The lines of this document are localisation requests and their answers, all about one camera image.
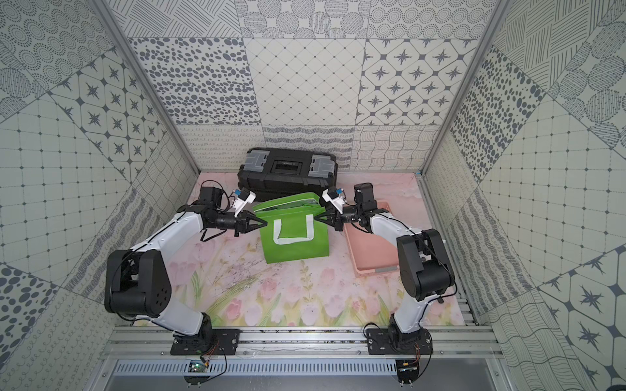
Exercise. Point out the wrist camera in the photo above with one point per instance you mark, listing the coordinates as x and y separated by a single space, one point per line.
334 196
242 197

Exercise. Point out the black plastic toolbox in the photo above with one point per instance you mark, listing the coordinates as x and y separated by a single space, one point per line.
273 173

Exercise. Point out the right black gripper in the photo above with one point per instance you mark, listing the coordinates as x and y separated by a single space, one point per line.
332 214

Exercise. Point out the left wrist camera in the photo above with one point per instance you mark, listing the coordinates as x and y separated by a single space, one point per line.
242 197

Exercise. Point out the pink plastic basket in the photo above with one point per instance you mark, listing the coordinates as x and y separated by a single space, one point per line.
370 254

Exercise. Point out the right controller board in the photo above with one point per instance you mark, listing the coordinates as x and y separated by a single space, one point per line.
407 371

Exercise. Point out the left controller board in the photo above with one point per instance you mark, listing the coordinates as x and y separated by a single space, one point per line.
197 373

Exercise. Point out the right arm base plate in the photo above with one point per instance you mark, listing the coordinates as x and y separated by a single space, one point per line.
382 341

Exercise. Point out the green insulated delivery bag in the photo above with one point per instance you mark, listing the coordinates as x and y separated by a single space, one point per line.
292 233

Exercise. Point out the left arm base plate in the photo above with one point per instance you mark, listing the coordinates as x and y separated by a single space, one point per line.
223 341

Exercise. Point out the controller board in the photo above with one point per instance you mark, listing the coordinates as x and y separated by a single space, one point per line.
197 373
407 371

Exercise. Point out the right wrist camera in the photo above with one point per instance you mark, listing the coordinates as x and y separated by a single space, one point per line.
334 196

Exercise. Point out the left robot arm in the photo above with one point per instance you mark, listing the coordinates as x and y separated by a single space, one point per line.
138 285

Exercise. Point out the aluminium mounting rail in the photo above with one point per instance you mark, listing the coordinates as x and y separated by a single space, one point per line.
307 342

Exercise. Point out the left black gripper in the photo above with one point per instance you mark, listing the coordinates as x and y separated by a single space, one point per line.
239 222

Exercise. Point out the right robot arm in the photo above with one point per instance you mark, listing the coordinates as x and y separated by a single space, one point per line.
424 265

